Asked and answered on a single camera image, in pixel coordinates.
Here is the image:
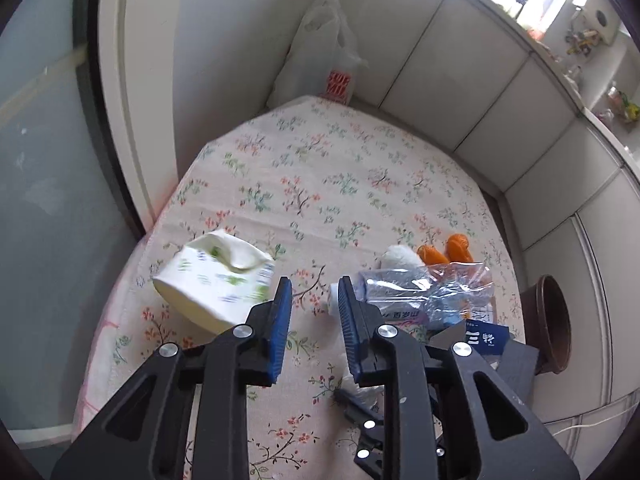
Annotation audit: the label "crushed clear plastic bottle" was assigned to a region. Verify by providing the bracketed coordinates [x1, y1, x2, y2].
[329, 264, 496, 333]

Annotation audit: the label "white cable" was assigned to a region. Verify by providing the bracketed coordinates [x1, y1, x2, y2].
[547, 400, 640, 433]

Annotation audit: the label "glass door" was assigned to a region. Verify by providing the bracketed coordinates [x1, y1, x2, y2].
[0, 0, 146, 448]

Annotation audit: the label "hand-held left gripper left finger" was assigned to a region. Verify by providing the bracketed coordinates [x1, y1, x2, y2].
[50, 276, 293, 480]

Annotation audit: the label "small orange peel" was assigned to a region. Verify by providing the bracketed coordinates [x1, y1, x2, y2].
[417, 244, 451, 266]

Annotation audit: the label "large orange peel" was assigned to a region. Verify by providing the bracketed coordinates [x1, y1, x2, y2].
[446, 234, 474, 264]

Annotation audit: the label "white green tissue pack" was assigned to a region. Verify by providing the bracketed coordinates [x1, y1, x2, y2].
[151, 229, 276, 335]

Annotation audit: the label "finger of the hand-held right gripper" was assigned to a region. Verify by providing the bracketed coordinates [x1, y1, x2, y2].
[336, 387, 387, 479]
[497, 341, 544, 411]

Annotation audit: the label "white kitchen cabinets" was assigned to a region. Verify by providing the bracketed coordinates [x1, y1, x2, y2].
[320, 0, 640, 426]

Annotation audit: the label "hanging kitchen utensils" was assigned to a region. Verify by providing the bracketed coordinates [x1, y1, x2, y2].
[565, 25, 601, 56]

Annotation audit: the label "floral tablecloth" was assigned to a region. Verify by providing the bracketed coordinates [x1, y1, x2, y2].
[72, 95, 526, 480]

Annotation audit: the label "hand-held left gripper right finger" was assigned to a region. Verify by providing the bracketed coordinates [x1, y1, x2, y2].
[337, 275, 581, 480]

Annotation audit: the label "white plastic shopping bag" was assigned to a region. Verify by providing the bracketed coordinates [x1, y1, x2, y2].
[267, 0, 370, 108]

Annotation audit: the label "crumpled white tissue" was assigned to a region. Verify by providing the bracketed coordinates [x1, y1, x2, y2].
[379, 244, 422, 273]

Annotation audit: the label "dark blue box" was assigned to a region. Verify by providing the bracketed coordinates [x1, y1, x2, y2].
[430, 305, 511, 361]

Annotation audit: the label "brown trash bin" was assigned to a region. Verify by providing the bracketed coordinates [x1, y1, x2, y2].
[519, 274, 573, 376]

